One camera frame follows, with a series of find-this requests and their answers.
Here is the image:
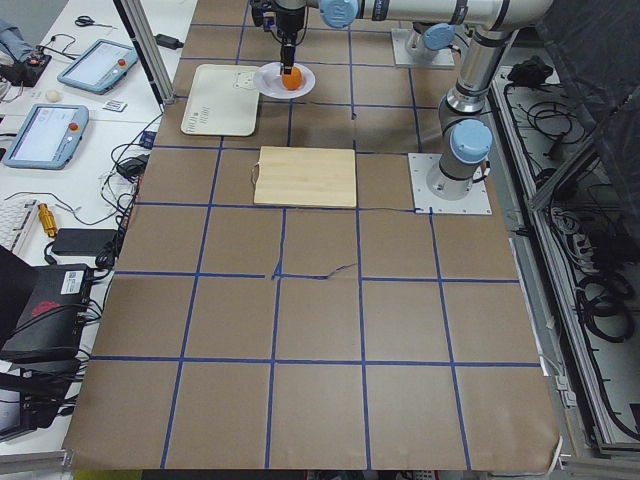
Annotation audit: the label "white round plate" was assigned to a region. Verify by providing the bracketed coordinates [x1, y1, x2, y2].
[253, 62, 316, 99]

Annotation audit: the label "near teach pendant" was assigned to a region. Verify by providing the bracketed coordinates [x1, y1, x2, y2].
[3, 104, 89, 170]

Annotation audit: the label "teach pendant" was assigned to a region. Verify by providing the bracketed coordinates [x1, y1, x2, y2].
[3, 104, 89, 170]
[57, 39, 139, 94]

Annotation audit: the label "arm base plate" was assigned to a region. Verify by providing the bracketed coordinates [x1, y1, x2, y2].
[408, 153, 492, 215]
[391, 24, 455, 70]

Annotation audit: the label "aluminium frame post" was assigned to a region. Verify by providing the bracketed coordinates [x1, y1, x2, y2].
[113, 0, 175, 106]

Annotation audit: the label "black power adapter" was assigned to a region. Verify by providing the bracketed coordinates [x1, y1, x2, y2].
[154, 34, 184, 50]

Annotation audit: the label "cream bear tray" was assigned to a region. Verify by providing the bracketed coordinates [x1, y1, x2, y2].
[180, 64, 260, 137]

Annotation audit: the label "black scissors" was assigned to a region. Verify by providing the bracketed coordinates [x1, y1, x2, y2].
[74, 15, 112, 28]

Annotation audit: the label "gold metal cylinder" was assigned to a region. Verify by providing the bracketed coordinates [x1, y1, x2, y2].
[38, 203, 58, 238]

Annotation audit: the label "small white ball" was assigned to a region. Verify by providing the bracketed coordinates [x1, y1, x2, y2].
[45, 90, 61, 103]

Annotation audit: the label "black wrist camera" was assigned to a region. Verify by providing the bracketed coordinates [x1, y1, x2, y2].
[249, 0, 275, 32]

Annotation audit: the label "orange fruit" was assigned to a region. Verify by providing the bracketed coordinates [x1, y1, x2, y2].
[281, 66, 304, 91]

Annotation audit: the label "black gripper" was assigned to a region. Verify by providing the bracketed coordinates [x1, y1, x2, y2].
[274, 0, 306, 75]

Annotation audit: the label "brown paper table cover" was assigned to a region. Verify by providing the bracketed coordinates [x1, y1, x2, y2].
[65, 1, 560, 473]

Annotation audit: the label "far teach pendant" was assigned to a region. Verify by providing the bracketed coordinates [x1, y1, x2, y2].
[57, 39, 139, 94]

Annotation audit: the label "black electronics box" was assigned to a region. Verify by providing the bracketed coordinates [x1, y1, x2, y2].
[1, 264, 94, 364]

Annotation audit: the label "white keyboard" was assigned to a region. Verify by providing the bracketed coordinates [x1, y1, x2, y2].
[1, 198, 38, 255]

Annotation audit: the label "bamboo cutting board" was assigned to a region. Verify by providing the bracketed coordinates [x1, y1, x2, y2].
[254, 146, 357, 208]

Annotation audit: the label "small printed card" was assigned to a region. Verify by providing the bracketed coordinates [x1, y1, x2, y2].
[103, 100, 127, 113]

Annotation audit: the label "black power brick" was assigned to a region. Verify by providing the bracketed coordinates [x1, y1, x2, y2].
[51, 228, 116, 256]

